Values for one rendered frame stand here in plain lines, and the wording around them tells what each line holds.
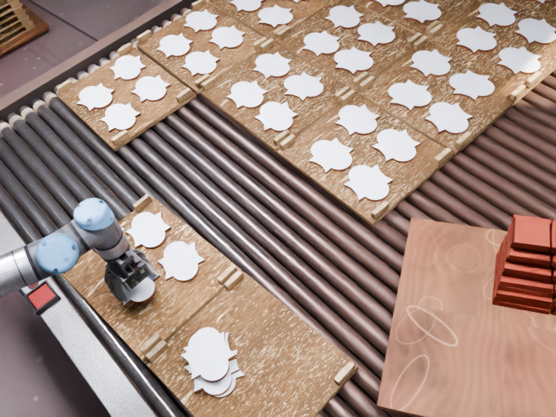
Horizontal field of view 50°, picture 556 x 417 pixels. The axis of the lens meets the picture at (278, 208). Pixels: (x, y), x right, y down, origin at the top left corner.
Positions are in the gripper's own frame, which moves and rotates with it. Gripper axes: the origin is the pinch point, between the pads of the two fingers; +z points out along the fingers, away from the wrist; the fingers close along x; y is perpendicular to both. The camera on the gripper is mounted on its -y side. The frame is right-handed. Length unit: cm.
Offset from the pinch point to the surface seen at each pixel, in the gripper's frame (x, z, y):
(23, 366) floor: -46, 102, -75
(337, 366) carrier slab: 21, 6, 53
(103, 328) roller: -13.2, 8.6, -1.4
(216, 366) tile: -0.1, 1.5, 32.7
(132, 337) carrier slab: -9.4, 6.8, 8.2
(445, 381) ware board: 31, -5, 75
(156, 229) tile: 16.0, 6.2, -13.6
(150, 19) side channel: 78, 8, -98
